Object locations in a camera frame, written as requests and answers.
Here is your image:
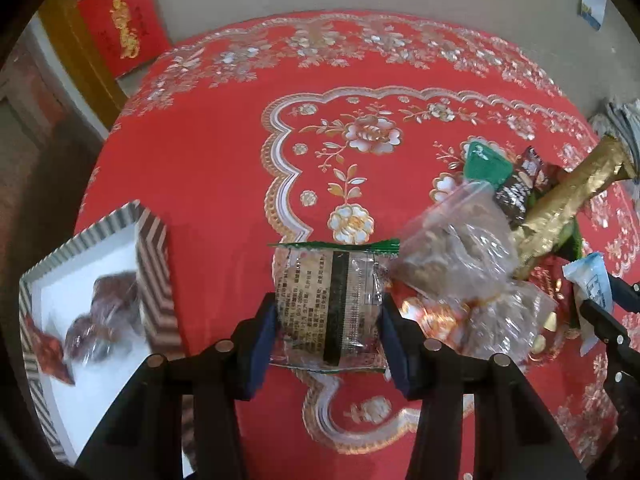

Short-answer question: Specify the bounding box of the red orange snack packet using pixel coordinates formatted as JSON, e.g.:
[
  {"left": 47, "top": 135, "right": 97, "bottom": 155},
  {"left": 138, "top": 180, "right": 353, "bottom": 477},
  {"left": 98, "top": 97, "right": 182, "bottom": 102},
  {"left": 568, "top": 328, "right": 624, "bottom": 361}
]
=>
[{"left": 25, "top": 315, "right": 76, "bottom": 387}]

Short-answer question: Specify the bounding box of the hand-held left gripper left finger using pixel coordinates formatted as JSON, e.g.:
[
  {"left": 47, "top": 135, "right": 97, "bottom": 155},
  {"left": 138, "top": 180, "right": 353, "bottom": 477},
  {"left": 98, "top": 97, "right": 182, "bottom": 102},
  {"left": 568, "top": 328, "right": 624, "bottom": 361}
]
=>
[{"left": 75, "top": 292, "right": 281, "bottom": 480}]

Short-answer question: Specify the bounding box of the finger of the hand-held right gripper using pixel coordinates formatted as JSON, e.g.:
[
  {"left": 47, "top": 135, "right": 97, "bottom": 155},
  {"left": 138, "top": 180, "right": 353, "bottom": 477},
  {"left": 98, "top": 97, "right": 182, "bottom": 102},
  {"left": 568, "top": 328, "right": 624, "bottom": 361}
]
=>
[
  {"left": 605, "top": 275, "right": 640, "bottom": 315},
  {"left": 575, "top": 300, "right": 640, "bottom": 480}
]

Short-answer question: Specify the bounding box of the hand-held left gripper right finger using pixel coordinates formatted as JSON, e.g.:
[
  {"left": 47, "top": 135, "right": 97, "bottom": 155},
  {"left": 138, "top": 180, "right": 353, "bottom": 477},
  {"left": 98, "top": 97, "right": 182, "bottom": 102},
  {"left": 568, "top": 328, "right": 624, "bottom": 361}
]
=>
[{"left": 378, "top": 294, "right": 588, "bottom": 480}]

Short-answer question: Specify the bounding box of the clear plastic snack bag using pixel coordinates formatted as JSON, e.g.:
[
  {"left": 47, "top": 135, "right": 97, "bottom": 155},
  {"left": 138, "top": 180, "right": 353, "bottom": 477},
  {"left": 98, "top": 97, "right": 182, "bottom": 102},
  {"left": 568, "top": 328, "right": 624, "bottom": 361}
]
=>
[{"left": 387, "top": 180, "right": 558, "bottom": 361}]

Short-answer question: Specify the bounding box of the wall calendar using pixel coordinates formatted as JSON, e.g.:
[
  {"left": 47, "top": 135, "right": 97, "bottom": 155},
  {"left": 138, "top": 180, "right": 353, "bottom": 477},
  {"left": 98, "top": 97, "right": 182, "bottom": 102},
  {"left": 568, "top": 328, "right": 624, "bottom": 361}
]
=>
[{"left": 580, "top": 0, "right": 608, "bottom": 31}]

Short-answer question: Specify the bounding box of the striped cardboard box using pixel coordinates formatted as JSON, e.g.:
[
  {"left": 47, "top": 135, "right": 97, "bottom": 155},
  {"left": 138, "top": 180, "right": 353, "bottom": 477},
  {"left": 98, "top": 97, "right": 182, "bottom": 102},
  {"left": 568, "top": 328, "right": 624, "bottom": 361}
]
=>
[{"left": 19, "top": 200, "right": 188, "bottom": 466}]

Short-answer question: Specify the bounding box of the dark brown coffee stick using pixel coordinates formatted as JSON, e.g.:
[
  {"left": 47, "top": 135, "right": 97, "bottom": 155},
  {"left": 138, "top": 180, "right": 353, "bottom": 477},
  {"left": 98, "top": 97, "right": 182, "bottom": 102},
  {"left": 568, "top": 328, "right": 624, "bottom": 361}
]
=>
[{"left": 492, "top": 146, "right": 551, "bottom": 231}]

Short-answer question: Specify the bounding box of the small green packet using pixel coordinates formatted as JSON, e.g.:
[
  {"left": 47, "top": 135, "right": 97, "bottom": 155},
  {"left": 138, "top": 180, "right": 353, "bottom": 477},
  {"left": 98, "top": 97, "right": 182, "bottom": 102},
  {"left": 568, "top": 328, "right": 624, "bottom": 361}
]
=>
[{"left": 462, "top": 140, "right": 516, "bottom": 188}]

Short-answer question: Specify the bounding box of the red gold snack packet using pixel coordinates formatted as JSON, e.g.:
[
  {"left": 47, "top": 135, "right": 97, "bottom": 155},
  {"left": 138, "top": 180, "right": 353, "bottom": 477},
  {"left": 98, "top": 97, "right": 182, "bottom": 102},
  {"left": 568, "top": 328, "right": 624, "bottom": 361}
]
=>
[{"left": 400, "top": 255, "right": 586, "bottom": 361}]

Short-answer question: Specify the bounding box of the yellow door frame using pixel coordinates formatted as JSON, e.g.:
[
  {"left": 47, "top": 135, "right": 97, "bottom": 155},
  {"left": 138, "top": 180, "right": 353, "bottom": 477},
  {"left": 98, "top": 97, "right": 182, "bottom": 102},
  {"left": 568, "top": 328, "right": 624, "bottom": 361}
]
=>
[{"left": 39, "top": 0, "right": 126, "bottom": 133}]

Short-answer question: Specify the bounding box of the clear green-edged snack packet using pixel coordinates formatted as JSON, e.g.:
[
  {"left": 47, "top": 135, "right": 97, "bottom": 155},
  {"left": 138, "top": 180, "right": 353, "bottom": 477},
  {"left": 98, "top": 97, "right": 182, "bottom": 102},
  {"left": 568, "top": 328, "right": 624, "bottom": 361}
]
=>
[{"left": 268, "top": 239, "right": 401, "bottom": 373}]

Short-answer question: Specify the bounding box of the red gold-print wall poster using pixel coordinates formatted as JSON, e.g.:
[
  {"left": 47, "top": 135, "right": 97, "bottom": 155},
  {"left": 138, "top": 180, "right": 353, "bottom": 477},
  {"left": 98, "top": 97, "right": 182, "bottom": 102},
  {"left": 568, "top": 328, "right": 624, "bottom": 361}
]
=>
[{"left": 75, "top": 0, "right": 173, "bottom": 81}]

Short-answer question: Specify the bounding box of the red floral tablecloth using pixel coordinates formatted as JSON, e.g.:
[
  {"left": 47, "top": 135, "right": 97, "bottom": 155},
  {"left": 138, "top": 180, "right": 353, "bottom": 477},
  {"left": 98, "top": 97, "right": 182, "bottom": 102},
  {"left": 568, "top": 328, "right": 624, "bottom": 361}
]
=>
[{"left": 75, "top": 9, "right": 640, "bottom": 480}]

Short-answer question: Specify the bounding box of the light blue white packet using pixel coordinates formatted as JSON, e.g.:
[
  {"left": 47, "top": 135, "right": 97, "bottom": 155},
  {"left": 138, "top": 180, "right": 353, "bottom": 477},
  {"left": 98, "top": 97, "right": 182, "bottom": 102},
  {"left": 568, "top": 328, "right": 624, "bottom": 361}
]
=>
[{"left": 562, "top": 252, "right": 615, "bottom": 356}]

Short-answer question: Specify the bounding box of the green snack packet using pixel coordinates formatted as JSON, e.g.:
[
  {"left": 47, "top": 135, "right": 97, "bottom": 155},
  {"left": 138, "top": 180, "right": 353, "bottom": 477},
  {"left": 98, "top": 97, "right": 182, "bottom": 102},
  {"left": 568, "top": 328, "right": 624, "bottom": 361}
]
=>
[{"left": 560, "top": 220, "right": 587, "bottom": 261}]

